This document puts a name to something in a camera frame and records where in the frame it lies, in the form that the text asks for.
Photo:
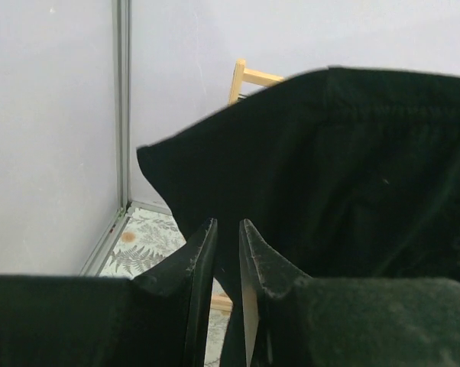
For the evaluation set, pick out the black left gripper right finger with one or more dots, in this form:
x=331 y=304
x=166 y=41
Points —
x=292 y=319

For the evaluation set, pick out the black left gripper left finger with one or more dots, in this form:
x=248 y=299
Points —
x=159 y=318

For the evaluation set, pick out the black printed t-shirt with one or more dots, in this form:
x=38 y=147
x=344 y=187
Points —
x=347 y=173

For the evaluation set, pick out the floral patterned floor mat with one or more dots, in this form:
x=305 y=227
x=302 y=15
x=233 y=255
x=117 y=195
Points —
x=147 y=239

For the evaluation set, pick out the wooden clothes rack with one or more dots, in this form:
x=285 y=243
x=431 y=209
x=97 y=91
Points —
x=242 y=75

